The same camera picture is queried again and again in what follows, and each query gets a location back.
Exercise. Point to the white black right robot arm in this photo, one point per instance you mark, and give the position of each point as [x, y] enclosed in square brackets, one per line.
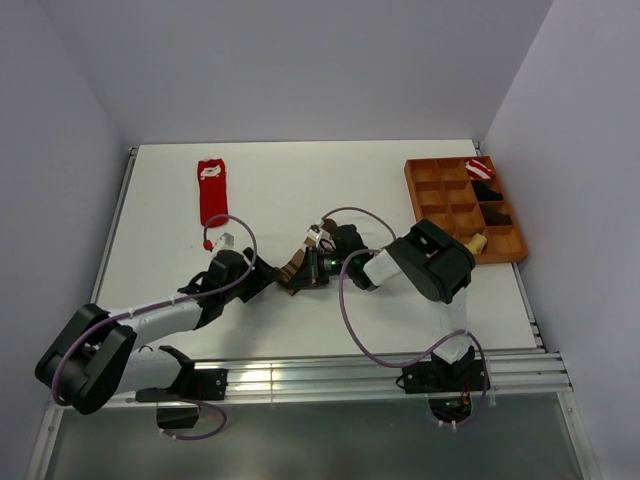
[435, 263]

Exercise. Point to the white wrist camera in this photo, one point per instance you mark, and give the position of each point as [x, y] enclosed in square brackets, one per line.
[224, 242]
[316, 233]

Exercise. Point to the red white striped rolled sock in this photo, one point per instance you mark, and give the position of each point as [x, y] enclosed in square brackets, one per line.
[480, 168]

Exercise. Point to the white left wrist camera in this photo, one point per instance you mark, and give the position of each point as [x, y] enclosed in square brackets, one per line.
[224, 242]

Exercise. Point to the brown striped sock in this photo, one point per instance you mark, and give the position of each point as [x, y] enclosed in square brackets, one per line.
[295, 264]

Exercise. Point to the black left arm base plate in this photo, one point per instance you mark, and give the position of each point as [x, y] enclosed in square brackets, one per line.
[210, 385]

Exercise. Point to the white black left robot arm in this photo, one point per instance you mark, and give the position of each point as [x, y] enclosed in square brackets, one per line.
[99, 354]

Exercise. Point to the dark brown rolled sock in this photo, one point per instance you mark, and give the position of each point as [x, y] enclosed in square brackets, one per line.
[495, 214]

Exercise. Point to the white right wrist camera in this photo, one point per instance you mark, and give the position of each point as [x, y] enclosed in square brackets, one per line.
[316, 233]

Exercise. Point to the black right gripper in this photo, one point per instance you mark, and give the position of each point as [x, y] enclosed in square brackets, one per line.
[312, 275]

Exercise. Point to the yellow sock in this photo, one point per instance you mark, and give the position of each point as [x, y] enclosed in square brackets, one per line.
[477, 244]

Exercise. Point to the aluminium frame rail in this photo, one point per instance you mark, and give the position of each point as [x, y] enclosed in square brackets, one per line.
[346, 378]

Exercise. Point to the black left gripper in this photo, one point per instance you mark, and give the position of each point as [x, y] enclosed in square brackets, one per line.
[260, 276]

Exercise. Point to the red sock with white pattern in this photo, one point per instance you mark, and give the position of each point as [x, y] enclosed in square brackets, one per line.
[211, 176]

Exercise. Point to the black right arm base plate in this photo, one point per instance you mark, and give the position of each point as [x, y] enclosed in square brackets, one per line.
[425, 377]

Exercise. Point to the wooden compartment tray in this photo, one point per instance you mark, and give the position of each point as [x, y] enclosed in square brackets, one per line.
[440, 191]

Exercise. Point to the black rolled sock upper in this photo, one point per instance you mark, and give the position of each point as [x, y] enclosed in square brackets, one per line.
[487, 190]

